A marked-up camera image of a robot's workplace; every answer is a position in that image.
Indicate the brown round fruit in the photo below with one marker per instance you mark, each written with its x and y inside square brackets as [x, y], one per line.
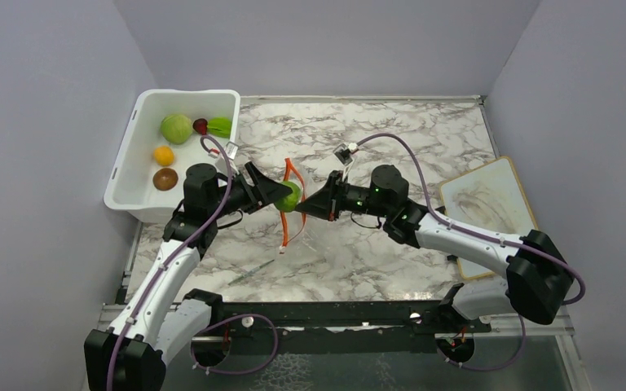
[165, 179]

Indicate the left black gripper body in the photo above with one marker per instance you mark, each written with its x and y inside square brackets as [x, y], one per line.
[240, 196]

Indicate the green pen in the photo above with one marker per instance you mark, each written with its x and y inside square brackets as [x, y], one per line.
[250, 273]

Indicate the clear zip bag orange zipper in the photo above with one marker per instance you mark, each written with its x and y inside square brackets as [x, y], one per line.
[304, 238]

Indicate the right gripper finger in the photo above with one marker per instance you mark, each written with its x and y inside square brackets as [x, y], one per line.
[328, 192]
[320, 208]

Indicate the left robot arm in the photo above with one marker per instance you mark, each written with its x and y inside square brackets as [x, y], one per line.
[135, 350]

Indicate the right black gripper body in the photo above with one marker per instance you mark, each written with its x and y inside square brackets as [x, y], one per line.
[351, 198]

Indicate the green star fruit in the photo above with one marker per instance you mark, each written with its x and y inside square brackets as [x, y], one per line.
[219, 127]

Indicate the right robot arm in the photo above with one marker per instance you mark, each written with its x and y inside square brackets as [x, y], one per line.
[534, 278]

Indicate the dark red fig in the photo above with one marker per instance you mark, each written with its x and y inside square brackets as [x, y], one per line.
[200, 126]

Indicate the green custard apple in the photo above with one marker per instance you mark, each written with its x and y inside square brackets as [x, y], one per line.
[290, 198]

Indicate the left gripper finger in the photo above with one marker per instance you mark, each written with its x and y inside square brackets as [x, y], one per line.
[279, 198]
[261, 181]

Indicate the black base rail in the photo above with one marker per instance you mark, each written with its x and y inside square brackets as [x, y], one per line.
[333, 327]

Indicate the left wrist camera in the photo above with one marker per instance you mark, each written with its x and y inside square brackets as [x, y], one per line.
[230, 151]

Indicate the orange wrinkled fruit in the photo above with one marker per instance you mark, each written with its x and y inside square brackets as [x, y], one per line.
[163, 156]

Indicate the white plastic bin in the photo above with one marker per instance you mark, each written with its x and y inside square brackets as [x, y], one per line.
[130, 187]

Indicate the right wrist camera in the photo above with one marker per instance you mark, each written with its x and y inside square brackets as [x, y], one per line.
[345, 154]

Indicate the green cabbage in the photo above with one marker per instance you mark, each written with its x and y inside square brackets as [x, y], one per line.
[176, 128]

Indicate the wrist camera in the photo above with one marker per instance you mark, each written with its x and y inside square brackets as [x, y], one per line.
[345, 154]
[230, 151]

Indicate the white cutting board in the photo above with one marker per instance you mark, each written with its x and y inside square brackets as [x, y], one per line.
[490, 196]

